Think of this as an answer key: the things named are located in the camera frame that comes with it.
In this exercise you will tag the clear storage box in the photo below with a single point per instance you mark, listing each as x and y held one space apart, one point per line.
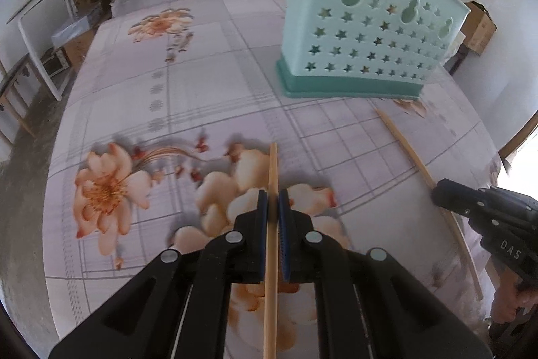
77 30

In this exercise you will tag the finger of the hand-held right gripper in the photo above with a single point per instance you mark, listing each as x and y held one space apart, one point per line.
449 193

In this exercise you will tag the square wooden chair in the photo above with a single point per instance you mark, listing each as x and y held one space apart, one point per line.
12 81

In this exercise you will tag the person's right hand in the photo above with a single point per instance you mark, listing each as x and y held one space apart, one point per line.
510 304

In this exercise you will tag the single wooden chopstick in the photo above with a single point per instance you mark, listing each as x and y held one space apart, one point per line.
273 169
412 148

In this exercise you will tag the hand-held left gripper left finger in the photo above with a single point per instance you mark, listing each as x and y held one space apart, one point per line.
262 233

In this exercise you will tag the floral checked tablecloth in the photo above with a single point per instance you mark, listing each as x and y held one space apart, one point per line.
210 90

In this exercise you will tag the brown cardboard box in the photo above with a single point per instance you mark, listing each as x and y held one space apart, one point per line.
479 31

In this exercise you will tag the teal star-cutout utensil holder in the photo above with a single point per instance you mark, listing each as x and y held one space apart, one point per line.
361 39

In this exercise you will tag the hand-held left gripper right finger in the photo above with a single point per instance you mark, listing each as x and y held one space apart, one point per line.
283 241

